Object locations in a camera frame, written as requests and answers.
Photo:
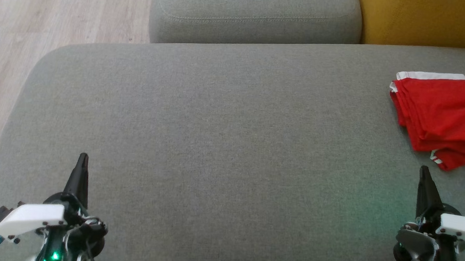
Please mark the large grey sofa ottoman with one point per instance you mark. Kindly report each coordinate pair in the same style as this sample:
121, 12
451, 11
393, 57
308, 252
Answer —
236, 138

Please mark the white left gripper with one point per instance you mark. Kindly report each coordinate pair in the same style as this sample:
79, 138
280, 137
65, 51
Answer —
33, 219

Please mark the large yellow sofa backrest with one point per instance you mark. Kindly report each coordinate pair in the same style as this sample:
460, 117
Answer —
421, 19

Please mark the grey sofa seat cushion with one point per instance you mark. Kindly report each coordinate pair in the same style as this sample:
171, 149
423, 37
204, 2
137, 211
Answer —
254, 12

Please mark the red basketball jersey white sleeves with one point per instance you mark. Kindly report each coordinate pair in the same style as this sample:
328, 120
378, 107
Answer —
444, 109

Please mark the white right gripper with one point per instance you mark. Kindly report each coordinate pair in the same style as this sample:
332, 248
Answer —
445, 241

